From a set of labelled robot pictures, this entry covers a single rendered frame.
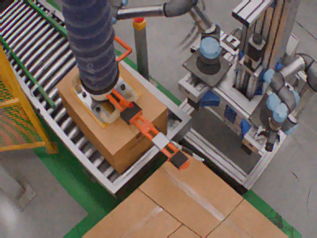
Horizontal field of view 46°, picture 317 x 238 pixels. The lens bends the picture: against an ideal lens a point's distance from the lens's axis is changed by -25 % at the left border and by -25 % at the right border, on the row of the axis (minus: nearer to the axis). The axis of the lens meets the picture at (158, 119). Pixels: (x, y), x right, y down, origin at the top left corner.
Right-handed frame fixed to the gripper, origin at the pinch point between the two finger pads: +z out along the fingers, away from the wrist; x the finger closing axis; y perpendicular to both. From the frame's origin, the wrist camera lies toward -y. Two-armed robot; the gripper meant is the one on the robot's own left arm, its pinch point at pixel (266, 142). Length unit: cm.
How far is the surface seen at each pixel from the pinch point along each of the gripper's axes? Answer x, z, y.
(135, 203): 64, 87, -26
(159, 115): 60, 47, 19
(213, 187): 19, 87, -4
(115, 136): 79, 46, 1
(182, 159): 41, 31, -7
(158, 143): 54, 32, -1
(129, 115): 73, 32, 9
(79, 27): 93, -45, 14
